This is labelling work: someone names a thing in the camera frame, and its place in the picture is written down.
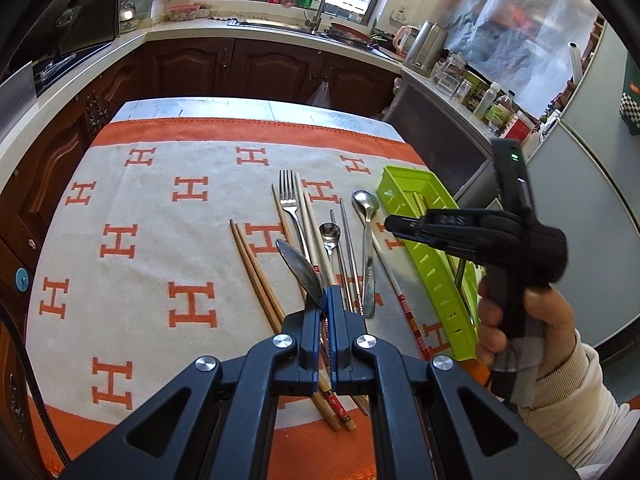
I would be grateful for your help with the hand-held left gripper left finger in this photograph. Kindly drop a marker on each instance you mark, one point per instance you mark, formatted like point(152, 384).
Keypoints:
point(311, 350)

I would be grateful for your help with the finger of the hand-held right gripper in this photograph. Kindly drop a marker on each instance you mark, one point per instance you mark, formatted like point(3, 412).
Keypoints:
point(460, 235)

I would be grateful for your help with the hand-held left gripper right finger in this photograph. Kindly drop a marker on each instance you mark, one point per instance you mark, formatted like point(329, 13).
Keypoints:
point(339, 350)

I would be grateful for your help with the brown chopstick decorated end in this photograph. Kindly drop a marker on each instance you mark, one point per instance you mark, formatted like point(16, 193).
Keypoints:
point(337, 406)

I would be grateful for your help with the large steel spoon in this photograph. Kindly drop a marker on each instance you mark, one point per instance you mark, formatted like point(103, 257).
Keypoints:
point(302, 270)

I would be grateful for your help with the green plastic utensil tray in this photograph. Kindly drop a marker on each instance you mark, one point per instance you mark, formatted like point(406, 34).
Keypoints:
point(397, 182)

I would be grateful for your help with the medium steel spoon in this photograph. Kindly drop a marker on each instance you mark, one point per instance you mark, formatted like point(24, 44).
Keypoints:
point(364, 202)

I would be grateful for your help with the light chopstick decorated end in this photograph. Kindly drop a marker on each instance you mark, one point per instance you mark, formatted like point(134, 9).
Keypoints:
point(312, 230)

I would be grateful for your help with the person's right forearm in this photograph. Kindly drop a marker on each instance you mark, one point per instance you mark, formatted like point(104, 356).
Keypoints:
point(590, 410)

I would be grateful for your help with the person's right hand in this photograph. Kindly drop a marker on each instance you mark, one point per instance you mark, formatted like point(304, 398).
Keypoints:
point(552, 325)

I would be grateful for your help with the grey refrigerator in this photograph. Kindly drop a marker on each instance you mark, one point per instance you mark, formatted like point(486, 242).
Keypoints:
point(590, 210)

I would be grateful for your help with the grey metal cabinet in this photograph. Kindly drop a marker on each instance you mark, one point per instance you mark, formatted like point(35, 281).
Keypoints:
point(435, 130)

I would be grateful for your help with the red label packet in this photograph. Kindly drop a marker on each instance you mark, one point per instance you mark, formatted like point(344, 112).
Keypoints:
point(517, 127)

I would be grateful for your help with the clear bottle green label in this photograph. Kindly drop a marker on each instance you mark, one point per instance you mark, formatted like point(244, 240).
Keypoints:
point(501, 112)

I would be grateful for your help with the white plastic bottle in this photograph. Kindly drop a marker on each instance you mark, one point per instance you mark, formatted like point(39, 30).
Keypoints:
point(491, 102)

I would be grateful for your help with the steel fork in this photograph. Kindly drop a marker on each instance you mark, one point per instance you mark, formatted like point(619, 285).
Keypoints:
point(288, 190)

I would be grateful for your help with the glass jar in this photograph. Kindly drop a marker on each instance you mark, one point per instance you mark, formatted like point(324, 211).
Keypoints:
point(450, 72)

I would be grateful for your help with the green checkered box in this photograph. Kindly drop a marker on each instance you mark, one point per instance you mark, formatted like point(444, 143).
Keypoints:
point(631, 95)

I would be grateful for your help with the orange white printed blanket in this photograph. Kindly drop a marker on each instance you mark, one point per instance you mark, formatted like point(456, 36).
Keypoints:
point(150, 250)

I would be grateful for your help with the steel electric kettle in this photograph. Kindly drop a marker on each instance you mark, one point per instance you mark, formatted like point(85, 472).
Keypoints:
point(427, 47)

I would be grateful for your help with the white roll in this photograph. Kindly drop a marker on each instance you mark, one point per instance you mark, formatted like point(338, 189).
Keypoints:
point(575, 62)

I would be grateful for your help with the hanging plastic bag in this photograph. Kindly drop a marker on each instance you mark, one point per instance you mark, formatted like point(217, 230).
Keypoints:
point(320, 94)

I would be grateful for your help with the pink white jug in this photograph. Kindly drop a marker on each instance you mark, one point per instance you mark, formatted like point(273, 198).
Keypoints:
point(404, 40)

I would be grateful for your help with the red frying pan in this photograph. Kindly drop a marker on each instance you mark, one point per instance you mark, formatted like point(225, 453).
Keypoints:
point(350, 32)

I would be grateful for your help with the steel faucet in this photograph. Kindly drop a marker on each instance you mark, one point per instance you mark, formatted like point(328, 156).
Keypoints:
point(320, 10)

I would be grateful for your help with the steel sink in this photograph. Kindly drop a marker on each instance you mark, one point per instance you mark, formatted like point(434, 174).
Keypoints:
point(270, 24)

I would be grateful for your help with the blue round sticker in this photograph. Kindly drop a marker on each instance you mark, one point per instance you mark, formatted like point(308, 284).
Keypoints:
point(23, 278)

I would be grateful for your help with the dark wooden base cabinets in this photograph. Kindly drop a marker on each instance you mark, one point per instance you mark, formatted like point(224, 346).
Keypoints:
point(200, 70)

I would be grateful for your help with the white kitchen countertop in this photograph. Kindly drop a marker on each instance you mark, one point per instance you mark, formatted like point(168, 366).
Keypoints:
point(200, 30)

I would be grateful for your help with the pink food container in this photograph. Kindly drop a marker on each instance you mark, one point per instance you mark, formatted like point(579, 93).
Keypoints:
point(184, 12)

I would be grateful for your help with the gas stove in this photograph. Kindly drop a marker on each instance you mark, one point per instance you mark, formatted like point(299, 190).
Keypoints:
point(65, 62)

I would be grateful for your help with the small lidded pot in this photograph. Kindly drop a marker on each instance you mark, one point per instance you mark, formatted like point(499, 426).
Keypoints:
point(128, 17)

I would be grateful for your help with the low steel panel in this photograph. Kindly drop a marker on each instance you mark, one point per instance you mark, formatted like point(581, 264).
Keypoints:
point(17, 100)

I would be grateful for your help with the tall steel splash guard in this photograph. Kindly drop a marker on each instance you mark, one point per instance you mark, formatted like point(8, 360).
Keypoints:
point(75, 15)

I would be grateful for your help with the plastic wall sheet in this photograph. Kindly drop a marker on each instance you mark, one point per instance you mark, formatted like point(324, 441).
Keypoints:
point(515, 25)

